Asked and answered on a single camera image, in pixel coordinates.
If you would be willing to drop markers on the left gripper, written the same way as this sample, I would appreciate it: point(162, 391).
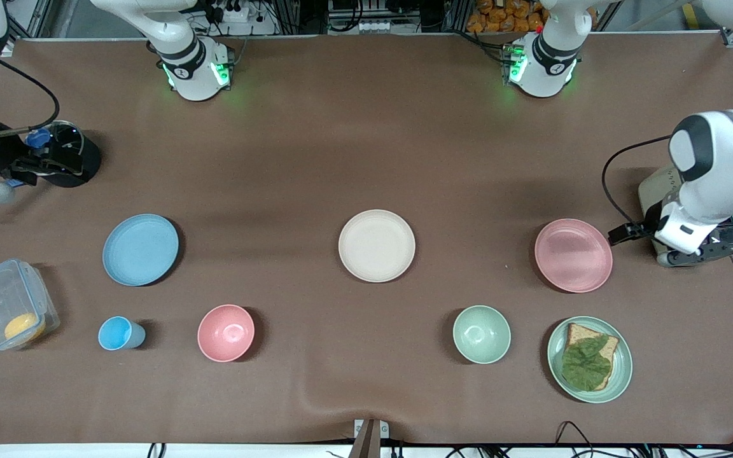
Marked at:
point(653, 226)

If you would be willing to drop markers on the pink plate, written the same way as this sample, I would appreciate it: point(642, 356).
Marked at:
point(573, 256)

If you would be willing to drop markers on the blue plate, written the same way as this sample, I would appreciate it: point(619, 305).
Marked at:
point(140, 249)

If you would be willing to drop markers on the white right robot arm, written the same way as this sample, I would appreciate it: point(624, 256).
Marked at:
point(195, 70)

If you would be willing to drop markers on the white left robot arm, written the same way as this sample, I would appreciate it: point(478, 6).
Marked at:
point(723, 159)

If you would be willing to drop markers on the black round pot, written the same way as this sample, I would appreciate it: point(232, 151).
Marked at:
point(86, 162)

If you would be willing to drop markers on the beige chrome toaster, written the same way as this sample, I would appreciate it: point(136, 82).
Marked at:
point(653, 191)

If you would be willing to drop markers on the brown bread slice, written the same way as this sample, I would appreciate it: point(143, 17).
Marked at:
point(579, 332)

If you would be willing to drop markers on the clear plastic container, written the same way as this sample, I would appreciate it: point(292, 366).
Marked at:
point(0, 296)

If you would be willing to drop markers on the green lettuce leaf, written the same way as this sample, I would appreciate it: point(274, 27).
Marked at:
point(586, 364)

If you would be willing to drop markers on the green plate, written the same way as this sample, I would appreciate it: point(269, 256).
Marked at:
point(621, 375)

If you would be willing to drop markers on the orange food piece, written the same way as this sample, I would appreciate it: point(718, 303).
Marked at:
point(23, 327)

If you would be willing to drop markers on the green bowl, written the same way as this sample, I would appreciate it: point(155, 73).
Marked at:
point(481, 334)

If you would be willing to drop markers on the blue cup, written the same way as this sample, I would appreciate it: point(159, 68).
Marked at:
point(118, 333)

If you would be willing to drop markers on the pink bowl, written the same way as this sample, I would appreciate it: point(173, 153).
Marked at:
point(226, 333)

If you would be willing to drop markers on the orange snack packets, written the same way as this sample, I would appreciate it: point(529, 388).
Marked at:
point(506, 16)

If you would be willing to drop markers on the beige plate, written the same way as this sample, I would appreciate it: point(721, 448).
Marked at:
point(376, 245)

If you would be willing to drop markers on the white power strip with plugs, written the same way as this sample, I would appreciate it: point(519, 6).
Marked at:
point(239, 14)

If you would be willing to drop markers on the brown table cover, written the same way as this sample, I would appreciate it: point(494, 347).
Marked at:
point(366, 146)

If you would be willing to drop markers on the small white power strip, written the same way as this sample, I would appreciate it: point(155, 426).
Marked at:
point(376, 27)

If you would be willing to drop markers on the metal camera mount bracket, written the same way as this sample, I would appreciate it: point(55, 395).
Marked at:
point(369, 439)

